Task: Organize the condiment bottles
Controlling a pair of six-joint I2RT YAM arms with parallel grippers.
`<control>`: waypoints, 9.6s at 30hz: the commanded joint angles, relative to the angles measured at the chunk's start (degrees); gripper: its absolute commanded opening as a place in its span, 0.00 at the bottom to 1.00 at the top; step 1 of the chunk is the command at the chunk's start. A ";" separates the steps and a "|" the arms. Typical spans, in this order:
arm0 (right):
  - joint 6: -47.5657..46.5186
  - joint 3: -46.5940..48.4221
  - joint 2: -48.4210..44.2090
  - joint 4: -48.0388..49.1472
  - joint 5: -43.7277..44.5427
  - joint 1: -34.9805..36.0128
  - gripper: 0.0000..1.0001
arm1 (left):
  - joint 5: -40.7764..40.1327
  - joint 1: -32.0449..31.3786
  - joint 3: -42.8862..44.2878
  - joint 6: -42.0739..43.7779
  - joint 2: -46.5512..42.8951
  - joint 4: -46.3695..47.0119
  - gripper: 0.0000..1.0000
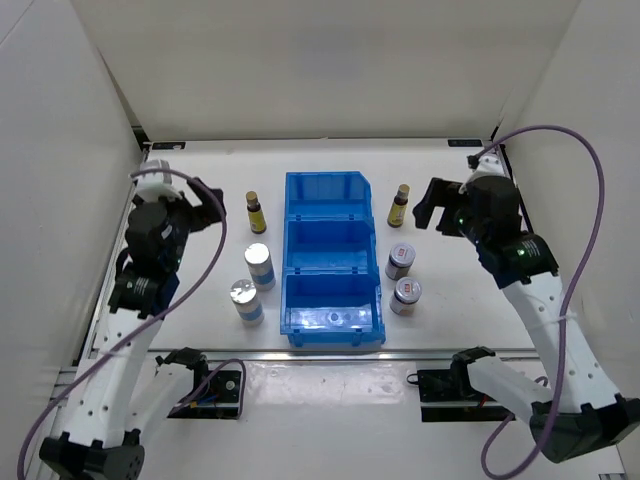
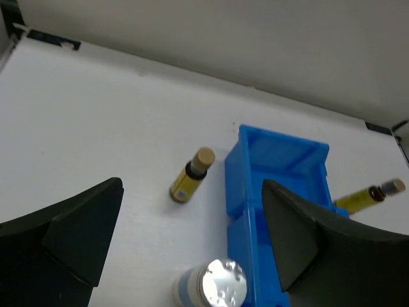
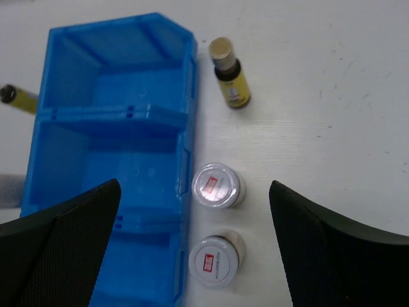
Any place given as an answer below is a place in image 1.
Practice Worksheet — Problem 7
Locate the left black corner label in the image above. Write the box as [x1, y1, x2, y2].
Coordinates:
[151, 141, 186, 151]

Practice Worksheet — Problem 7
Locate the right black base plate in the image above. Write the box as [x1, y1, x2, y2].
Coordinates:
[406, 370, 510, 423]

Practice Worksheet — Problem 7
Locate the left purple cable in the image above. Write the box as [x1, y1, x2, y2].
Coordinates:
[16, 169, 232, 479]

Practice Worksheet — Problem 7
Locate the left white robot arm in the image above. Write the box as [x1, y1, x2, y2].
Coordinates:
[39, 169, 226, 479]

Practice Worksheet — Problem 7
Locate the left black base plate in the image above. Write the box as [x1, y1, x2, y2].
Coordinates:
[168, 359, 247, 420]

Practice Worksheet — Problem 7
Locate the yellow-label brown bottle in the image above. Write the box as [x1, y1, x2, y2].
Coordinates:
[245, 191, 267, 234]
[387, 184, 410, 228]

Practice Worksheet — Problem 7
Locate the purple cable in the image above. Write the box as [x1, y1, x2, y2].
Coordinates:
[472, 124, 607, 479]
[16, 169, 232, 479]

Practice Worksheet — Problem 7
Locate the blue three-compartment plastic bin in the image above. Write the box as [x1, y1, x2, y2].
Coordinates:
[280, 171, 386, 348]

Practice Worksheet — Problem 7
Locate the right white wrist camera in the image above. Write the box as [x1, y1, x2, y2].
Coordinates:
[467, 153, 506, 183]

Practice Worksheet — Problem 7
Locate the silver-lid blue-band jar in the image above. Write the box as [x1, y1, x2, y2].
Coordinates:
[244, 243, 276, 291]
[230, 279, 264, 326]

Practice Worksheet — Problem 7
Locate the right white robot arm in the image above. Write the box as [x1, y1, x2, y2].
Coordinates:
[412, 175, 639, 463]

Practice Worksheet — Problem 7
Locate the right black corner label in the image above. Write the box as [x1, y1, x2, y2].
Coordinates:
[447, 138, 483, 148]

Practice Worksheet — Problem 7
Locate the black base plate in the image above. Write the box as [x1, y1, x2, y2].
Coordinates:
[168, 359, 247, 420]
[406, 370, 510, 423]

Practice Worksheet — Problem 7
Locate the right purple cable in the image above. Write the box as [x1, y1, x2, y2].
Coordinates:
[472, 124, 607, 479]

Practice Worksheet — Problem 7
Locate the black corner label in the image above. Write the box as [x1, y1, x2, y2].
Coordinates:
[151, 141, 186, 151]
[447, 138, 483, 148]

